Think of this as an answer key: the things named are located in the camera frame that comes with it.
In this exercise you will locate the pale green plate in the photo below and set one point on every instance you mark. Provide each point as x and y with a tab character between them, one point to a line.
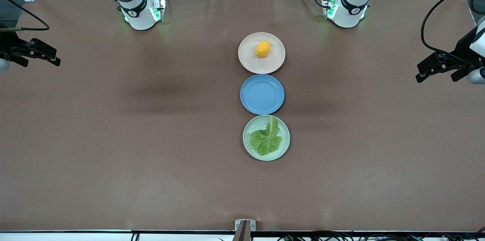
285	135

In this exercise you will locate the green lettuce leaf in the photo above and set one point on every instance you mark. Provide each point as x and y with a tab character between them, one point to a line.
267	140

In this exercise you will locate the brown table cover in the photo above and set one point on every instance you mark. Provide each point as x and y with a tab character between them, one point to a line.
113	157

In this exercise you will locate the beige plate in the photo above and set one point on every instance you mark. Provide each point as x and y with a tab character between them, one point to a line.
246	59

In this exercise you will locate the white table edge rail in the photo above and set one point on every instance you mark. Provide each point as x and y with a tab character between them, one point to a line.
75	236

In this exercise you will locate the yellow lemon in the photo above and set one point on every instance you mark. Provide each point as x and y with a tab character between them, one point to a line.
262	49

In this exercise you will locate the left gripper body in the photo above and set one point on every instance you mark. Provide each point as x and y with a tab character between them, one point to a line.
463	49

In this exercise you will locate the blue plate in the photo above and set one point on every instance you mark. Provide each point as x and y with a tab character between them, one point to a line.
262	94

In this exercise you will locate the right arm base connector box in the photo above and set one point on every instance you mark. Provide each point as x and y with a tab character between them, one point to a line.
158	8

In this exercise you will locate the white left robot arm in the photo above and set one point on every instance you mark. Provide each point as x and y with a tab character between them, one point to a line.
350	6

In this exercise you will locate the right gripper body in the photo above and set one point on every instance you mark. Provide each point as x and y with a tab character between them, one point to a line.
8	44

